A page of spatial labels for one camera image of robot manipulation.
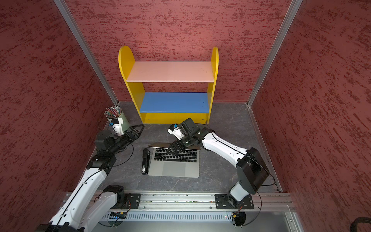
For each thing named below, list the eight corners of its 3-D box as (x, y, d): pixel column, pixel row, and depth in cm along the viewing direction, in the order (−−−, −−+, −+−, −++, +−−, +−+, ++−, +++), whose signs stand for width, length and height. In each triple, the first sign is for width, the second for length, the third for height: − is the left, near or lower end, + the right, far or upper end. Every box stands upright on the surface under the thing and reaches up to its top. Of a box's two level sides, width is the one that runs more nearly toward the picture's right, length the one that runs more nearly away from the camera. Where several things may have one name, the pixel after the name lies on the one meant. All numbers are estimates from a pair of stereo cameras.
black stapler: (142, 175, 84) (139, 172, 81) (145, 151, 94) (143, 148, 90) (148, 174, 85) (146, 171, 81) (150, 151, 94) (149, 147, 90)
